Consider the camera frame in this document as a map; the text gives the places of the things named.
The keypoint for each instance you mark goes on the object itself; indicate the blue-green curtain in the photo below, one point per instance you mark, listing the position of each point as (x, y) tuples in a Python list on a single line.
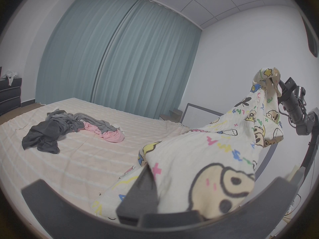
[(154, 58), (74, 46)]

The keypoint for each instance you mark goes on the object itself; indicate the pile of clothes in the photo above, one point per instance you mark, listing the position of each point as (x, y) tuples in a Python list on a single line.
[(42, 133)]

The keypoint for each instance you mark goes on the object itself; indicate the grey bedside table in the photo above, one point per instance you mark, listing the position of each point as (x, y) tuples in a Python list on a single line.
[(172, 114)]

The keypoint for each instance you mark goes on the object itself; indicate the black chest of drawers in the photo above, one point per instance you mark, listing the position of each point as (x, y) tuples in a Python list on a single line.
[(10, 96)]

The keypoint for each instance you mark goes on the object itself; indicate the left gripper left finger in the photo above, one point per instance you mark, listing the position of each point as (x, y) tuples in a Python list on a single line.
[(139, 198)]

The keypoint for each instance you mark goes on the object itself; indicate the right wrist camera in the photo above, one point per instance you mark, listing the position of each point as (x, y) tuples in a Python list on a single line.
[(291, 84)]

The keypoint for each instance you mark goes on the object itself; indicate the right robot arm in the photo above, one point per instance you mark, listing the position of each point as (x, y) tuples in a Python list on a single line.
[(305, 126)]

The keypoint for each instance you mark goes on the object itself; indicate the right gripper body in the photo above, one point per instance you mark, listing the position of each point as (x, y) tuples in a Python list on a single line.
[(292, 108)]

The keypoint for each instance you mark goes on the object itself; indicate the white crumpled cloth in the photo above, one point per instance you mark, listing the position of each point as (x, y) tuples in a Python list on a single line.
[(10, 75)]

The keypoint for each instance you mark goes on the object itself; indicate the white printed pyjama top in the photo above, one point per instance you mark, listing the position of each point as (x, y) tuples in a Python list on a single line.
[(199, 153)]

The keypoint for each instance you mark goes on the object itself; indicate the bed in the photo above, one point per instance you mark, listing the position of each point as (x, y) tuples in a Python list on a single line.
[(74, 158)]

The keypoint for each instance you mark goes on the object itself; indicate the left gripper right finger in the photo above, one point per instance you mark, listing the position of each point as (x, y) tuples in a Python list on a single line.
[(172, 216)]

